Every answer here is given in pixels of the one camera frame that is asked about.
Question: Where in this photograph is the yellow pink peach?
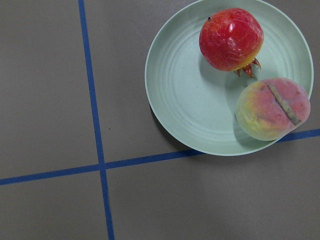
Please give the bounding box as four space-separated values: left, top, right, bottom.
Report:
235 77 311 141

